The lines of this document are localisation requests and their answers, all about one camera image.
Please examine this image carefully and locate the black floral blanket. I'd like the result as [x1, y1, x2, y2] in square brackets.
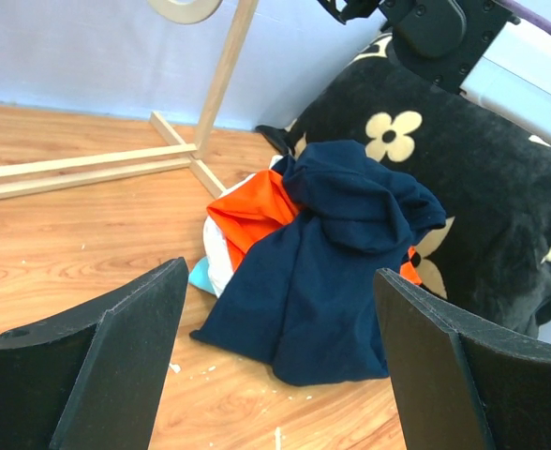
[259, 31, 551, 338]

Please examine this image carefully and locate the teal t shirt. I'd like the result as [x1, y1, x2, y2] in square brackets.
[188, 257, 214, 294]

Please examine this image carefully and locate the white pink t shirt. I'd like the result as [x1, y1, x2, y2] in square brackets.
[202, 167, 299, 296]

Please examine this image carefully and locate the cream hanger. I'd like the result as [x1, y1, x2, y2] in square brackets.
[147, 0, 222, 24]

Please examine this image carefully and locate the orange t shirt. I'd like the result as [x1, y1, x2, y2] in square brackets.
[203, 162, 439, 303]

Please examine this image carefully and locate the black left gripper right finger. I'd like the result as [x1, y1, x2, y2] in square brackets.
[374, 269, 551, 450]

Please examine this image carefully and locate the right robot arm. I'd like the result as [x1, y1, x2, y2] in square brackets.
[321, 0, 551, 145]

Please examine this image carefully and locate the navy blue t shirt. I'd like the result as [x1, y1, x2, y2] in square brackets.
[191, 141, 446, 386]

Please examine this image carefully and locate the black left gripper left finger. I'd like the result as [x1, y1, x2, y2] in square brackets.
[0, 258, 188, 449]

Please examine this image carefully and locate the wooden clothes rack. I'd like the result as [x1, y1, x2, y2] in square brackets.
[0, 1, 258, 201]

